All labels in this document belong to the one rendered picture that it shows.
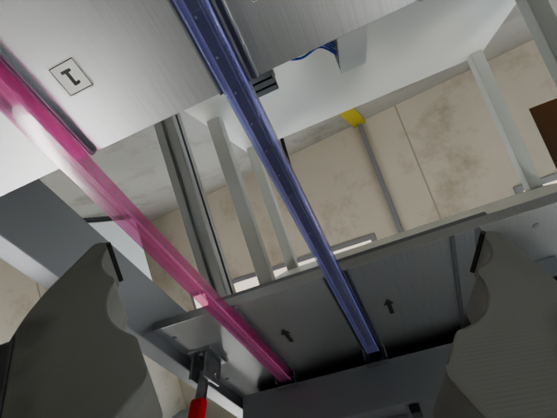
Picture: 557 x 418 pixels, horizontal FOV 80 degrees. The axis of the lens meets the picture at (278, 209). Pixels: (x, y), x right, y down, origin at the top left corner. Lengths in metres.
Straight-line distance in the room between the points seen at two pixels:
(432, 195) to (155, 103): 3.17
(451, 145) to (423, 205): 0.57
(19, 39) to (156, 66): 0.06
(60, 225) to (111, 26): 0.18
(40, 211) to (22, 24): 0.15
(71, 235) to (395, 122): 3.22
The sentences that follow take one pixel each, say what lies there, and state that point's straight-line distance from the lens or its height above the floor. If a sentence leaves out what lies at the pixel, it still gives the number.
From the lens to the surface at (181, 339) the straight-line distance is 0.38.
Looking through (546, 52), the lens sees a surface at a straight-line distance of 0.82.
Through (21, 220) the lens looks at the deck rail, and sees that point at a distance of 0.31.
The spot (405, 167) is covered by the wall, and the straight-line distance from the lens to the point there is 3.33.
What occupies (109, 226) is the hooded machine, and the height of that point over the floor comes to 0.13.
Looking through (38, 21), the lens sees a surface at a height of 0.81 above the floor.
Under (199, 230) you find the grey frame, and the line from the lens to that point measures 0.60.
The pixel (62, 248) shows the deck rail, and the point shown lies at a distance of 0.32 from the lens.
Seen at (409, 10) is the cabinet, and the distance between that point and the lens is 0.72.
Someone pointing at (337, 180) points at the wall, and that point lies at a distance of 3.44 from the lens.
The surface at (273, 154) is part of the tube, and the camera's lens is 0.20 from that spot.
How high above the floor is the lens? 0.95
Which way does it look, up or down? 7 degrees down
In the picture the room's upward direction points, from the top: 161 degrees clockwise
